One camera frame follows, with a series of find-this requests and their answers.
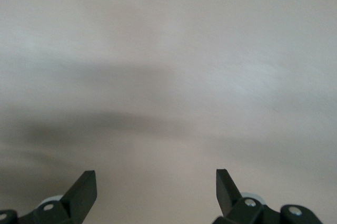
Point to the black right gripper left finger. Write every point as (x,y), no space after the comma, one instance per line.
(76,203)

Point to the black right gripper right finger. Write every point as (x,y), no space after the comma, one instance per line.
(237,208)

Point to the brown table cloth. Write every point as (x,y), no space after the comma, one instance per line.
(168,50)

